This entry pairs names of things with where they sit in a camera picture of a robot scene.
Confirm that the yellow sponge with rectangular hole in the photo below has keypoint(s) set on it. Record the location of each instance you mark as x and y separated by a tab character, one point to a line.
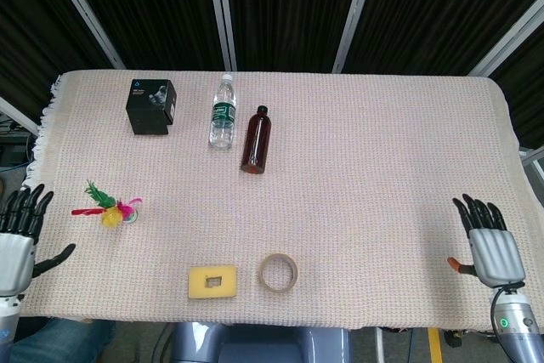
212	281

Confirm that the black cardboard box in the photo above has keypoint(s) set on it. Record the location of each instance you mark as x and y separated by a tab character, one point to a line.
151	106

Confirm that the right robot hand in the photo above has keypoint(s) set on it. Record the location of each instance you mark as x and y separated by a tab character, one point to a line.
495	252

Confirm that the colourful feather shuttlecock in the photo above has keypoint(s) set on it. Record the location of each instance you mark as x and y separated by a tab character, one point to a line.
111	211

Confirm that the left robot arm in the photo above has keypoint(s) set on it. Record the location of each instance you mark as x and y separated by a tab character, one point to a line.
7	316

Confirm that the beige woven tablecloth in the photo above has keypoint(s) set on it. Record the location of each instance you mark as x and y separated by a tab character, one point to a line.
297	167

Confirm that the brown amber bottle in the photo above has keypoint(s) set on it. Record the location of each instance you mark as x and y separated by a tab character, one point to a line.
256	142

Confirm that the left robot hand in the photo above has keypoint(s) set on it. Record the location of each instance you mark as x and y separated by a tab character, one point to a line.
17	235

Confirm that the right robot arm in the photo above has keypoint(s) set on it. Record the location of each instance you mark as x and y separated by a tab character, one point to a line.
514	329

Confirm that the white aluminium frame post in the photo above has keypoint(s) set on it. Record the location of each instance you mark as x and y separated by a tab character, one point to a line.
355	14
85	6
17	114
510	44
221	10

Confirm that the blue jeans leg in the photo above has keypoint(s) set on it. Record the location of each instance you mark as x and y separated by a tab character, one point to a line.
59	342

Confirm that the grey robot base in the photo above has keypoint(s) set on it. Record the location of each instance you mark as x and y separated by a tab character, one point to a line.
259	344

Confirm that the clear plastic water bottle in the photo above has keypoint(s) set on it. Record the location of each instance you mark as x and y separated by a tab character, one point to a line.
222	116

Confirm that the brown tape roll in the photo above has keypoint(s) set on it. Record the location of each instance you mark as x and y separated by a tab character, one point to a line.
279	273

